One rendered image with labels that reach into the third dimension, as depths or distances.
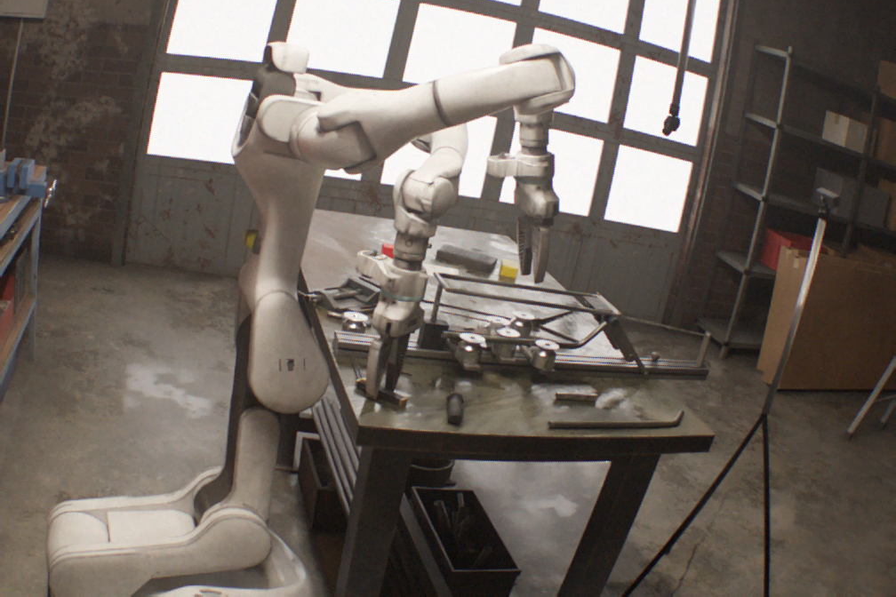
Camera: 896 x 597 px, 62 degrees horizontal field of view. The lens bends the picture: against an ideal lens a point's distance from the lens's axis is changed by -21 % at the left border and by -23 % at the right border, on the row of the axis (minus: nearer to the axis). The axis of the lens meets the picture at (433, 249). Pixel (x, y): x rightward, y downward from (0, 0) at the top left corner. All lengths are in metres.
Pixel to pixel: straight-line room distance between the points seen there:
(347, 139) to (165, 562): 0.99
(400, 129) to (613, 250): 4.19
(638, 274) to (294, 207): 4.17
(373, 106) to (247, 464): 0.78
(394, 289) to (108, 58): 3.31
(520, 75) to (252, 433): 0.86
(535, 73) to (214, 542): 1.12
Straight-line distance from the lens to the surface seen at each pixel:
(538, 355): 1.91
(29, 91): 4.82
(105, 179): 4.81
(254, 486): 1.84
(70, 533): 1.96
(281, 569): 2.02
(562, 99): 1.37
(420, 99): 1.36
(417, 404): 1.73
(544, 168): 1.72
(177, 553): 1.88
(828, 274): 5.29
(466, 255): 2.72
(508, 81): 1.35
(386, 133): 1.38
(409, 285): 1.62
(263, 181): 1.61
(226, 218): 4.92
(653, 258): 5.65
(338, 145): 1.40
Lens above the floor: 1.58
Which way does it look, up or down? 14 degrees down
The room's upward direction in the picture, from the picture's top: 12 degrees clockwise
